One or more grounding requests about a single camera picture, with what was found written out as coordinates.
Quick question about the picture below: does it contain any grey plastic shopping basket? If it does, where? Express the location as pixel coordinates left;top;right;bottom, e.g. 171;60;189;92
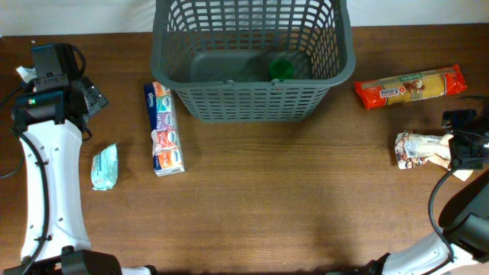
151;0;355;122

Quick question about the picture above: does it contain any green lid jar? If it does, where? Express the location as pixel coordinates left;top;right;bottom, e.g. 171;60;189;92
268;59;294;81

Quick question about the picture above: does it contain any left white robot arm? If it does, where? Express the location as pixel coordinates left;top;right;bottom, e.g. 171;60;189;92
4;44;122;274

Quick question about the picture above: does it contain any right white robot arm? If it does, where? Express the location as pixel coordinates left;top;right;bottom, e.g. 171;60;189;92
356;109;488;275

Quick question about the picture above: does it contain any light green wet wipes pack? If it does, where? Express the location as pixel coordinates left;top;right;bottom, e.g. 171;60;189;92
91;144;118;191

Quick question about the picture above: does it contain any crumpled beige snack bag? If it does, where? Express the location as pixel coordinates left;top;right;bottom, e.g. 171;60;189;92
394;131;453;170

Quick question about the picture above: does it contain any red spaghetti package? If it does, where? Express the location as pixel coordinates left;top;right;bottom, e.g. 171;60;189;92
355;64;468;109

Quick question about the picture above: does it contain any Kleenex tissue multipack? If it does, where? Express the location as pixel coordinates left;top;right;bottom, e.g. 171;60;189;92
144;82;185;176

